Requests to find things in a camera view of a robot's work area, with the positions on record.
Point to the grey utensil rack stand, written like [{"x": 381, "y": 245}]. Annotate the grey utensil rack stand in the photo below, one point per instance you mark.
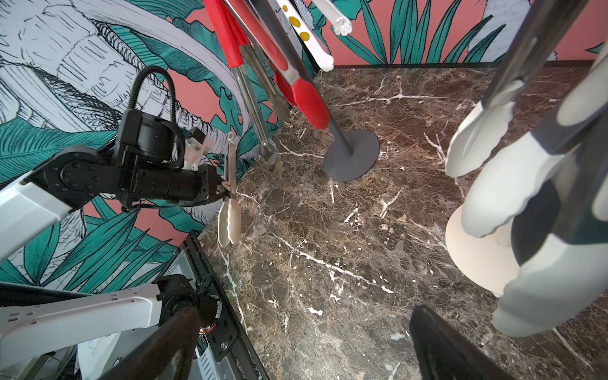
[{"x": 352, "y": 153}]

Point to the black front rail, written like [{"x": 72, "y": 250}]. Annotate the black front rail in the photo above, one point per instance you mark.
[{"x": 225, "y": 350}]

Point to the red steel tongs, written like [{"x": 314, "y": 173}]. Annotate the red steel tongs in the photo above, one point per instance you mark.
[{"x": 263, "y": 25}]

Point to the white spotted tongs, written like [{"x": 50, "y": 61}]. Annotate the white spotted tongs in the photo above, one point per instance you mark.
[{"x": 301, "y": 20}]

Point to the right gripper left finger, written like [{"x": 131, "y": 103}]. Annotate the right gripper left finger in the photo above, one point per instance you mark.
[{"x": 164, "y": 352}]

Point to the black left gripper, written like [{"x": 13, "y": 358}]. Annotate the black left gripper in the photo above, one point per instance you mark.
[{"x": 212, "y": 188}]

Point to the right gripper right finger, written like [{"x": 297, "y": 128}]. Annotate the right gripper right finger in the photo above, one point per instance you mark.
[{"x": 443, "y": 353}]

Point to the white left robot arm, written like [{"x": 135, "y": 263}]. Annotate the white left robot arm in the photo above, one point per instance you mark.
[{"x": 82, "y": 201}]

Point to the cream utensil rack stand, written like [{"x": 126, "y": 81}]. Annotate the cream utensil rack stand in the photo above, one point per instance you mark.
[{"x": 489, "y": 261}]

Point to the cream steel tongs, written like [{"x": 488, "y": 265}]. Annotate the cream steel tongs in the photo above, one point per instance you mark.
[{"x": 515, "y": 175}]

